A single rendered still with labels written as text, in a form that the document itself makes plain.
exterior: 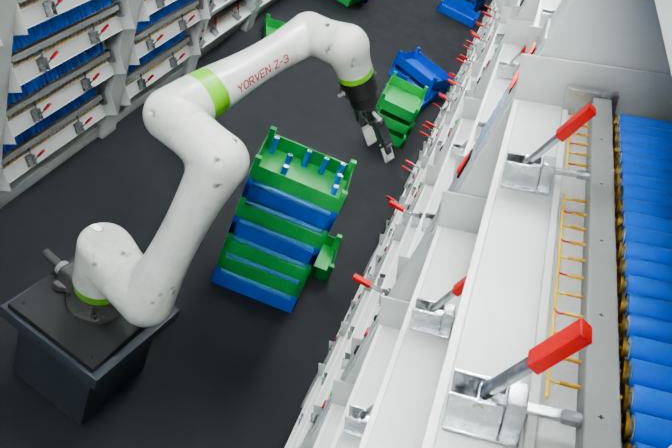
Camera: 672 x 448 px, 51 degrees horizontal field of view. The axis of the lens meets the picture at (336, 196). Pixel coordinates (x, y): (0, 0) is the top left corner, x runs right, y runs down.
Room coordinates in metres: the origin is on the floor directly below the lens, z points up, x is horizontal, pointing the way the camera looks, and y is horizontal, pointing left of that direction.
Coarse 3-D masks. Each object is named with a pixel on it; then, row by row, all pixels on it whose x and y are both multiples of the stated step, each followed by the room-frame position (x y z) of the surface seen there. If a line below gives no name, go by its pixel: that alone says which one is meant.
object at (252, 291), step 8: (216, 272) 1.74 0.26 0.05; (216, 280) 1.74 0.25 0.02; (224, 280) 1.74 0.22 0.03; (232, 280) 1.74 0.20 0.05; (232, 288) 1.74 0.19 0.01; (240, 288) 1.75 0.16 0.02; (248, 288) 1.75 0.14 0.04; (256, 288) 1.75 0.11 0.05; (248, 296) 1.75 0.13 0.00; (256, 296) 1.75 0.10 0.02; (264, 296) 1.75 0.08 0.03; (272, 296) 1.75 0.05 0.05; (272, 304) 1.75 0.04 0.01; (280, 304) 1.76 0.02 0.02; (288, 304) 1.76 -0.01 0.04; (288, 312) 1.76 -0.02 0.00
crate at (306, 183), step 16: (272, 128) 1.92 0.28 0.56; (288, 144) 1.94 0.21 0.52; (256, 160) 1.74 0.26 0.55; (272, 160) 1.87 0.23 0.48; (320, 160) 1.95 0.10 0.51; (336, 160) 1.95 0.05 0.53; (352, 160) 1.95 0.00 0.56; (256, 176) 1.74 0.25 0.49; (272, 176) 1.74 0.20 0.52; (288, 176) 1.82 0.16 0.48; (304, 176) 1.86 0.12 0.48; (320, 176) 1.90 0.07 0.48; (288, 192) 1.75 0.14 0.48; (304, 192) 1.75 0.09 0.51; (320, 192) 1.75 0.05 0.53; (336, 208) 1.76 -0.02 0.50
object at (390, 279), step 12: (432, 168) 1.41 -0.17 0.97; (432, 180) 1.41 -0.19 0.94; (420, 204) 1.32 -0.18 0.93; (408, 228) 1.22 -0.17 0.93; (408, 240) 1.17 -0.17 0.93; (396, 252) 1.12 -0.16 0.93; (396, 264) 1.09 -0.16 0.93; (384, 288) 1.01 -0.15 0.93; (372, 312) 0.93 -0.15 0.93; (360, 336) 0.87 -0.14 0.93
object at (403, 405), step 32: (448, 192) 0.71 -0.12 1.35; (448, 224) 0.71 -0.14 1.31; (448, 256) 0.66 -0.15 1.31; (416, 288) 0.59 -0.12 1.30; (448, 288) 0.60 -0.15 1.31; (416, 320) 0.53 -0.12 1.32; (448, 320) 0.53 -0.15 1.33; (416, 352) 0.49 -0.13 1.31; (384, 384) 0.44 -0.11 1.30; (416, 384) 0.45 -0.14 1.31; (384, 416) 0.41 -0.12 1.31; (416, 416) 0.42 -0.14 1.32
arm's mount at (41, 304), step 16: (32, 288) 1.16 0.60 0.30; (48, 288) 1.18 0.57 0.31; (16, 304) 1.10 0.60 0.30; (32, 304) 1.12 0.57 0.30; (48, 304) 1.13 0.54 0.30; (64, 304) 1.15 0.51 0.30; (32, 320) 1.08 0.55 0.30; (48, 320) 1.09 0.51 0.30; (64, 320) 1.11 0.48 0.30; (48, 336) 1.06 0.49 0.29; (64, 336) 1.07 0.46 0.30; (80, 336) 1.09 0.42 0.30; (96, 336) 1.11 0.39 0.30; (112, 336) 1.13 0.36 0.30; (128, 336) 1.15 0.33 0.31; (80, 352) 1.05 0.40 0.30; (96, 352) 1.07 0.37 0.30; (112, 352) 1.09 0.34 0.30; (96, 368) 1.04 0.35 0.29
